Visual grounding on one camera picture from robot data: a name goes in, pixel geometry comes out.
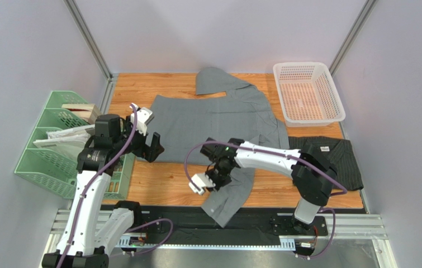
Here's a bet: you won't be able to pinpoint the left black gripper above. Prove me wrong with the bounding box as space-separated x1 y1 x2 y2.
113 116 164 162

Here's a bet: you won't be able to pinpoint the grey long sleeve shirt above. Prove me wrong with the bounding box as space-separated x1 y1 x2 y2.
148 67 289 166

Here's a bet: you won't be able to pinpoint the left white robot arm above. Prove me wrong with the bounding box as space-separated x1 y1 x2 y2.
41 108 164 267

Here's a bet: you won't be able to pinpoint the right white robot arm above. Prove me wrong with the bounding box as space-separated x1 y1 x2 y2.
188 138 346 229

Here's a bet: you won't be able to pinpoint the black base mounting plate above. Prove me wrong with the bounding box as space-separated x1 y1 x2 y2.
133 205 331 246

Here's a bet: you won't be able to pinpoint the papers in file rack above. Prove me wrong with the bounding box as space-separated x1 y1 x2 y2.
32 124 95 161

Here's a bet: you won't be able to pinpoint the green plastic file rack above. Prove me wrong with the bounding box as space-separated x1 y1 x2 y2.
14 90 136 200

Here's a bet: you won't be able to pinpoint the white plastic basket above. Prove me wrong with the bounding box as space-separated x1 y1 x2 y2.
273 61 346 127

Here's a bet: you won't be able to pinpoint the dark striped folded shirt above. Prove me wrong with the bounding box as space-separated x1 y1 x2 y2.
288 136 364 191

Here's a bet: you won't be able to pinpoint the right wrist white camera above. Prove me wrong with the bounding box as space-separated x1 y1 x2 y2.
188 173 216 195

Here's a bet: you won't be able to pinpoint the wrist white camera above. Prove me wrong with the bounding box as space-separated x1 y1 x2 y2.
130 103 154 136
188 173 216 195

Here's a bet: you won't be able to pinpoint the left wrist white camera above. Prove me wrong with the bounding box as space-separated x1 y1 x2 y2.
130 103 154 136

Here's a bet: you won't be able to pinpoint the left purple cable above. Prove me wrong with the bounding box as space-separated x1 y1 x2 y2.
55 103 174 268

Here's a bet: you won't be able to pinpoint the purple cable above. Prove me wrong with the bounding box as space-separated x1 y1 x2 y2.
183 140 348 260
55 103 174 268

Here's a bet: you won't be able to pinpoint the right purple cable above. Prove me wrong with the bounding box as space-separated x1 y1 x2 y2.
183 140 348 260

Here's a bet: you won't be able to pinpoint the aluminium front frame rail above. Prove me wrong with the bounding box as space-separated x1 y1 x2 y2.
39 209 398 268

